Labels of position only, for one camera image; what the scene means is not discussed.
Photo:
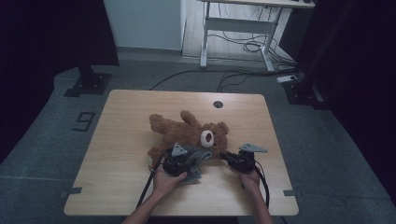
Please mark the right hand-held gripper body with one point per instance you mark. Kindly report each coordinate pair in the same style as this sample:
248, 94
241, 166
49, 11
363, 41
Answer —
246, 161

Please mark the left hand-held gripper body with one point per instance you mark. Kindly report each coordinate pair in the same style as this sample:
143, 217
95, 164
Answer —
176, 161

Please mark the grey fuzzy sock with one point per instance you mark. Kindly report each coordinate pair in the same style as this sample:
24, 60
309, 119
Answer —
199, 154
193, 175

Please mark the brown teddy bear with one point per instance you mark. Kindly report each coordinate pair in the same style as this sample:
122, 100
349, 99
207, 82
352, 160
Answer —
183, 132

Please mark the person's right hand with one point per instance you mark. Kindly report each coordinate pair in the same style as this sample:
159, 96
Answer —
249, 182

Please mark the person's left hand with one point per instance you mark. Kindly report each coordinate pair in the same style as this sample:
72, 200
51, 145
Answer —
166, 183

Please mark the grey tape strip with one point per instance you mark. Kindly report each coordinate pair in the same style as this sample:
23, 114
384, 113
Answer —
72, 191
291, 193

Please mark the white power strip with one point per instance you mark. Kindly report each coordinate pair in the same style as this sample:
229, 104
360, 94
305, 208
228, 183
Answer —
286, 79

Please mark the black stand with slanted pole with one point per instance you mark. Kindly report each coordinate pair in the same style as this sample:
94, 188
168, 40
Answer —
306, 90

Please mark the black tape floor mark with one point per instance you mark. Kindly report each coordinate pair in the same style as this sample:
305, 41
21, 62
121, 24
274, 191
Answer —
84, 121

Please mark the dark curtain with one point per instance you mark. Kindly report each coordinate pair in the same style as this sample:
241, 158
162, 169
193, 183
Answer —
37, 62
367, 93

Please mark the white panel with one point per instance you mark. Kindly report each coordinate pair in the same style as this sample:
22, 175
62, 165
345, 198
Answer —
143, 23

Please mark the black stand with base plate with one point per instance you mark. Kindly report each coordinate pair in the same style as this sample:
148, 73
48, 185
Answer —
90, 82

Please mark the white metal-frame desk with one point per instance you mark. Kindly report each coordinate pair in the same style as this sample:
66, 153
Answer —
239, 25

